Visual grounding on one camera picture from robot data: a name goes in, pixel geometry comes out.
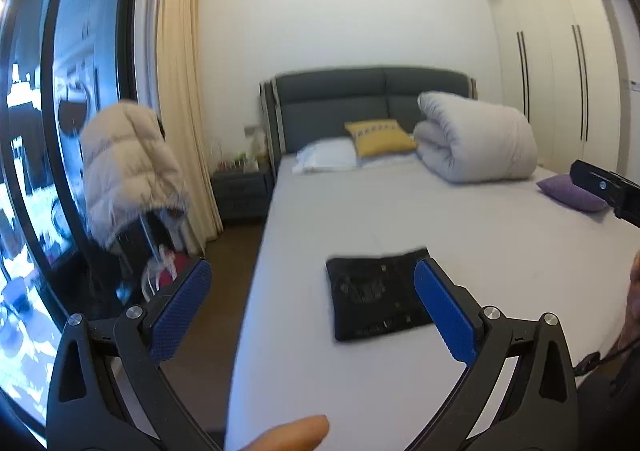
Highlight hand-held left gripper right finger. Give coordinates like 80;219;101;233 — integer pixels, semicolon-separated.
407;255;581;451

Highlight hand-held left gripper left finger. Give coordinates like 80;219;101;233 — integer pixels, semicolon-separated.
46;256;223;451

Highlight black pants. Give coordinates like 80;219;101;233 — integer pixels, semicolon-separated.
326;246;436;343

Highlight person's right forearm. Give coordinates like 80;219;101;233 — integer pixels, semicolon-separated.
619;251;640;357

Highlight person's left hand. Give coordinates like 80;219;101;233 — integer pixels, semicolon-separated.
235;247;331;451

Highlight purple pillow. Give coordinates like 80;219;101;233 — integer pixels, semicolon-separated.
536;174;608;214

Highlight red and white bag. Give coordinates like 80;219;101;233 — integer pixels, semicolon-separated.
141;243;193;302

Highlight white bed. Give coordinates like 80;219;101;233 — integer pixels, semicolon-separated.
224;151;640;451

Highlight dark grey nightstand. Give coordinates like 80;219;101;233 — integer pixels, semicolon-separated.
210;170;275;224

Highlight rolled white duvet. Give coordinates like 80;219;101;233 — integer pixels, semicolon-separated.
412;91;538;183

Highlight cream wardrobe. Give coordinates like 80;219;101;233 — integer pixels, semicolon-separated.
487;0;640;182

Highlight beige puffer jacket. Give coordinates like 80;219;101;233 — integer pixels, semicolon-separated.
80;101;190;249

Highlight small colourful trinkets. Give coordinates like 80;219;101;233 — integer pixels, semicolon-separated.
216;126;266;173

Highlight white pillow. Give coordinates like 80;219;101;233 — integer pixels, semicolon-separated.
292;138;358;175
359;152;420;170

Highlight yellow pillow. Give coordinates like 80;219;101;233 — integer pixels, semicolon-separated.
344;118;418;158

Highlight person's dark clothing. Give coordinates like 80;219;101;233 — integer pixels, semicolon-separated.
575;361;640;451

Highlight beige curtain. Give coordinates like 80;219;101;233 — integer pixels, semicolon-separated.
152;0;224;257

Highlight grey padded headboard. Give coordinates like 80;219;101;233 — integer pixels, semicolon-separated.
260;65;478;174

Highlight black framed glass window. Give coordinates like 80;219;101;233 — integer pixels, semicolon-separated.
0;0;161;432

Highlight black wardrobe handle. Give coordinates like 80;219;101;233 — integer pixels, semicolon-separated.
571;25;585;139
521;31;531;123
576;24;591;142
516;31;526;118

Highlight black cable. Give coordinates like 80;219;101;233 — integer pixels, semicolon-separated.
572;341;640;378

